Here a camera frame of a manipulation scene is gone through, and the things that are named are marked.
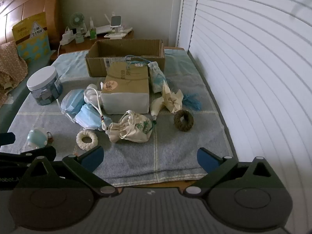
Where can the brown and white tissue pack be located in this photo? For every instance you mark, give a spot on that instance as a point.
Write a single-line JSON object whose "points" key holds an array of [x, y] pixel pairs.
{"points": [[126, 87]]}

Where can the blue feather tassel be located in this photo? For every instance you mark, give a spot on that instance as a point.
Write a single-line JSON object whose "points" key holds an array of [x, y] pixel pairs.
{"points": [[192, 102]]}

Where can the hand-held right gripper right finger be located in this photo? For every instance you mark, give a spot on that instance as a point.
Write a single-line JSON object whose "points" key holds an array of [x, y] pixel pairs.
{"points": [[207, 160]]}

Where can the blue patterned tissue packet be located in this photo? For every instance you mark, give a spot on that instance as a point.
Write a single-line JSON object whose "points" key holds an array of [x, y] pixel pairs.
{"points": [[156, 78]]}

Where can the white power strip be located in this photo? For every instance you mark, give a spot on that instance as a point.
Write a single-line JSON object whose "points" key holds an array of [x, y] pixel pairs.
{"points": [[66, 36]]}

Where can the brown floral cloth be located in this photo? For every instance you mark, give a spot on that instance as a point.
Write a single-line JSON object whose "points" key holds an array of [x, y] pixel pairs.
{"points": [[11, 63]]}

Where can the small green desk fan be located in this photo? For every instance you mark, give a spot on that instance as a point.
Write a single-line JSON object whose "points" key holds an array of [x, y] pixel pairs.
{"points": [[77, 20]]}

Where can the light blue round figurine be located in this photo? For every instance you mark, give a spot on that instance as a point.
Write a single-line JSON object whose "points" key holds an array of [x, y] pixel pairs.
{"points": [[35, 137]]}

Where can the dark green scrunchie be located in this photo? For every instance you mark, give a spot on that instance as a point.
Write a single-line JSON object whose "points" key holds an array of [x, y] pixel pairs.
{"points": [[177, 123]]}

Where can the small green bottle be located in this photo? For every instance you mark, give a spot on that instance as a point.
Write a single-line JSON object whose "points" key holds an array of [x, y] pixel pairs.
{"points": [[92, 33]]}

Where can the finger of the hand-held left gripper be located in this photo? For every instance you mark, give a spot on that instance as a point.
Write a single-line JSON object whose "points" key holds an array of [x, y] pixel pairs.
{"points": [[36, 152], [7, 139]]}

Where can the cream scrunchie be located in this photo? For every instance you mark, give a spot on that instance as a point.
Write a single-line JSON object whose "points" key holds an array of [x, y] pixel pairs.
{"points": [[81, 145]]}

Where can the small pale green cup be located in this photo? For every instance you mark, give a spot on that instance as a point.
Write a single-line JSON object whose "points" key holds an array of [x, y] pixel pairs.
{"points": [[79, 38]]}

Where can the white remote control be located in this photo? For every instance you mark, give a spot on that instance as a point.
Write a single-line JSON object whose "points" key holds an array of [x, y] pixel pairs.
{"points": [[114, 36]]}

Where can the wooden headboard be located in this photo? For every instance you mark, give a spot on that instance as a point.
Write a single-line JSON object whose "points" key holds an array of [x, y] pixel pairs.
{"points": [[29, 2]]}

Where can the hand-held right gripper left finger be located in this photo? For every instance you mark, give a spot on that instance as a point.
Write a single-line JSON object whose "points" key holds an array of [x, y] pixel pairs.
{"points": [[92, 159]]}

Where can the cream cloth tassel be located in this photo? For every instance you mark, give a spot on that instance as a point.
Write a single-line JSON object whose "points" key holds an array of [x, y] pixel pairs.
{"points": [[156, 106]]}

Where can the wooden nightstand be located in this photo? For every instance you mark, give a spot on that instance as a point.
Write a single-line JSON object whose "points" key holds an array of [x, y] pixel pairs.
{"points": [[80, 46]]}

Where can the cream cloth bow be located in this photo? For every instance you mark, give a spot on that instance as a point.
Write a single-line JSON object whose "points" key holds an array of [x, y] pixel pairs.
{"points": [[171, 100]]}

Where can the yellow and blue package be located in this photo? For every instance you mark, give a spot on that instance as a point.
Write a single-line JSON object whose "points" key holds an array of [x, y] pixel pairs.
{"points": [[31, 41]]}

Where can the grey checked blanket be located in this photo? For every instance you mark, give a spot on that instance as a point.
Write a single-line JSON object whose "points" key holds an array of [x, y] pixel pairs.
{"points": [[151, 156]]}

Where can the plastic jar with white lid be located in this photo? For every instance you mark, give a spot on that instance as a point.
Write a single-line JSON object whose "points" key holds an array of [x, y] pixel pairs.
{"points": [[45, 87]]}

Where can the brown cardboard box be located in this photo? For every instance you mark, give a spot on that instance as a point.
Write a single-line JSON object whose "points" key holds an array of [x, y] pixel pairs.
{"points": [[97, 64]]}

